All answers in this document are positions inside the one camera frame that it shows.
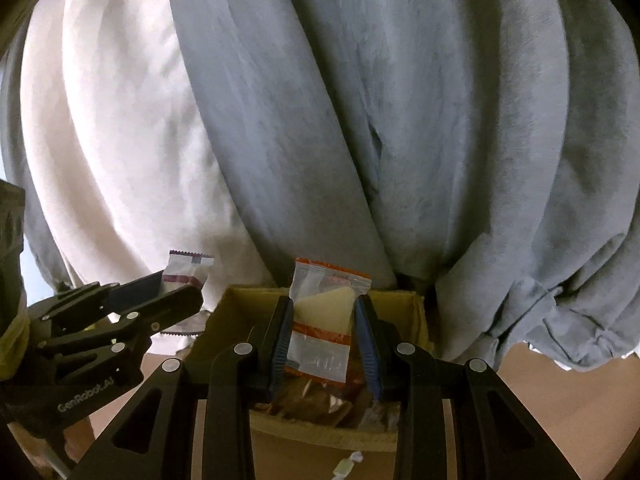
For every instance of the grey curtain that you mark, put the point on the grey curtain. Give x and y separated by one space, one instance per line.
400 110

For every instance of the white curtain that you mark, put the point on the white curtain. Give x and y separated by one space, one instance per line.
125 135

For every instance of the clear orange-label wafer packet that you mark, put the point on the clear orange-label wafer packet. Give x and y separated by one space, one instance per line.
322 310

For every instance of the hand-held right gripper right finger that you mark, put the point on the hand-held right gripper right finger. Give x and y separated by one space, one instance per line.
369 350

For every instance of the brown triangular snack packet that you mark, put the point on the brown triangular snack packet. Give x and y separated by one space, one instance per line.
312 400

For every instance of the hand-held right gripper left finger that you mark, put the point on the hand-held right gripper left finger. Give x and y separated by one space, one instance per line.
280 345

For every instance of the brown cardboard box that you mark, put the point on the brown cardboard box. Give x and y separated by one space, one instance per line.
320 440

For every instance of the white maroon-label snack packet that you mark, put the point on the white maroon-label snack packet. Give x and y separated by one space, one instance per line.
187 267

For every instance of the small white wrapped candy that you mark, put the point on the small white wrapped candy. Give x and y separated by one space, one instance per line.
346 466

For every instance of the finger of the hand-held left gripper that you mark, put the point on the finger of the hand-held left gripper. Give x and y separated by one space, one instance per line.
165 307
132 291

